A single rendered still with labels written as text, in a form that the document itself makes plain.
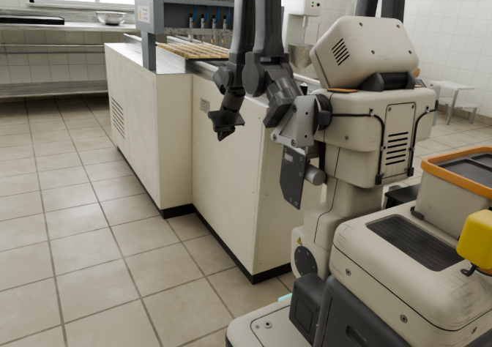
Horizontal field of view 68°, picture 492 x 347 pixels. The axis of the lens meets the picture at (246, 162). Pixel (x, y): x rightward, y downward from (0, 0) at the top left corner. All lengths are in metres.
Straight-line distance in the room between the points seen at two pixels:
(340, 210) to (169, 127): 1.18
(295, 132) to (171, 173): 1.33
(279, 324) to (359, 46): 0.83
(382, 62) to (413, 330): 0.54
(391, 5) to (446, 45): 4.56
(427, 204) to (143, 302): 1.25
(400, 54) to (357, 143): 0.24
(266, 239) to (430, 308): 1.05
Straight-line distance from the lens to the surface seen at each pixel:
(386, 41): 0.93
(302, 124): 0.79
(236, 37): 1.00
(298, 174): 0.99
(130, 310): 1.67
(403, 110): 0.91
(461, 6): 5.69
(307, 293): 0.97
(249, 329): 1.20
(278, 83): 0.84
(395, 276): 0.64
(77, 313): 1.71
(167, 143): 1.96
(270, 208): 1.51
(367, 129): 0.83
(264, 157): 1.38
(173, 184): 2.07
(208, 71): 1.76
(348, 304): 0.75
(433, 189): 0.75
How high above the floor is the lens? 1.17
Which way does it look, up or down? 23 degrees down
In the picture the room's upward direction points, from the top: 4 degrees clockwise
